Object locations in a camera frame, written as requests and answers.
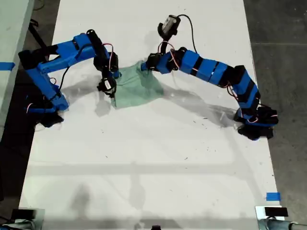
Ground pale green t-shirt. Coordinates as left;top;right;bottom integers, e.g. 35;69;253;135
110;60;165;110

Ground black stand bar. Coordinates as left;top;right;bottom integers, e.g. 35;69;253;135
28;20;48;48

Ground pale side bench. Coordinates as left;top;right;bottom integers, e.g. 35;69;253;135
0;0;35;142

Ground shiny metal plate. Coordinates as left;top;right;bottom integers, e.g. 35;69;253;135
255;205;288;230
18;208;46;230

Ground small black box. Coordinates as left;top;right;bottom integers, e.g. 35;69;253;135
11;209;36;219
264;207;288;217

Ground short blue tape strip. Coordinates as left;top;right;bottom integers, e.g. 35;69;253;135
266;192;282;202

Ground black camera box white label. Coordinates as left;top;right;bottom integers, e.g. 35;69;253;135
96;76;118;98

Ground black camera box grey face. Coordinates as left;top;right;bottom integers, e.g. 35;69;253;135
157;14;182;37

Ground thin black camera cable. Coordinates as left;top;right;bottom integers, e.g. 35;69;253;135
58;65;71;91

